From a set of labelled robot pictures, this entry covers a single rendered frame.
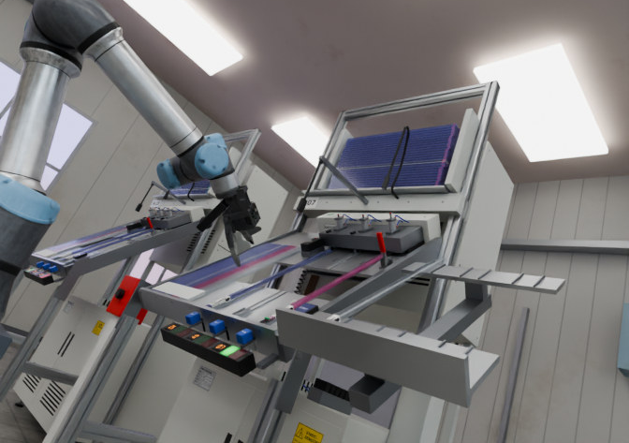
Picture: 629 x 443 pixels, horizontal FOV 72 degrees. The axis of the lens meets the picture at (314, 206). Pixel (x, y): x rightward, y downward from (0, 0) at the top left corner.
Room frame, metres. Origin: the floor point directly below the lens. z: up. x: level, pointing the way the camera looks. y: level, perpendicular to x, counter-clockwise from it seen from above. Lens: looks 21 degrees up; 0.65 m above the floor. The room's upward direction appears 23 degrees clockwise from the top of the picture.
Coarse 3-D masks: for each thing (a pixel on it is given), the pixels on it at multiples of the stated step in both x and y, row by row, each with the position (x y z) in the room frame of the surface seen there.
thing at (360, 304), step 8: (432, 264) 0.97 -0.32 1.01; (416, 272) 0.93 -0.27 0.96; (424, 272) 0.95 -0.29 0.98; (400, 280) 0.90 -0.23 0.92; (408, 280) 0.91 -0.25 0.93; (384, 288) 0.87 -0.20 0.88; (392, 288) 0.87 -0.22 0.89; (368, 296) 0.84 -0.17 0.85; (376, 296) 0.84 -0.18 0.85; (352, 304) 0.82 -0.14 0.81; (360, 304) 0.81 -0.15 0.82; (368, 304) 0.83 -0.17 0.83; (344, 312) 0.79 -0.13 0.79; (352, 312) 0.80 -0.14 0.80
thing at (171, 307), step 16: (144, 288) 1.42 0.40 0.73; (144, 304) 1.46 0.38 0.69; (160, 304) 1.36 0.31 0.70; (176, 304) 1.28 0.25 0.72; (192, 304) 1.20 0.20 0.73; (176, 320) 1.32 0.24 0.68; (208, 320) 1.16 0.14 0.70; (224, 320) 1.10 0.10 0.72; (240, 320) 1.04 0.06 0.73; (224, 336) 1.13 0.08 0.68; (256, 336) 1.01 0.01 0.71; (272, 336) 0.96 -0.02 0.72; (272, 352) 0.99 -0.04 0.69
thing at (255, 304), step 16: (224, 288) 1.33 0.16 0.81; (240, 288) 1.29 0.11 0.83; (256, 288) 1.26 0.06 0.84; (224, 304) 1.20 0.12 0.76; (240, 304) 1.18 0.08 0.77; (256, 304) 1.16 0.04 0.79; (272, 304) 1.13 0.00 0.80; (288, 304) 1.11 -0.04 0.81; (320, 304) 1.06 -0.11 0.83; (256, 320) 1.07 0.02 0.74; (272, 320) 1.03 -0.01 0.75
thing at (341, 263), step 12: (288, 240) 1.69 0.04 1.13; (300, 240) 1.65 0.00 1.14; (336, 252) 1.41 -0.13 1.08; (348, 252) 1.38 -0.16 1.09; (372, 252) 1.33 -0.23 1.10; (288, 264) 1.41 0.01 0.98; (312, 264) 1.35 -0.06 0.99; (324, 264) 1.32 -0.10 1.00; (336, 264) 1.30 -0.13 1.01; (348, 264) 1.27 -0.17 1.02; (360, 264) 1.25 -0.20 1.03; (324, 276) 1.37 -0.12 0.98; (336, 276) 1.33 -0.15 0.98; (360, 276) 1.19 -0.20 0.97
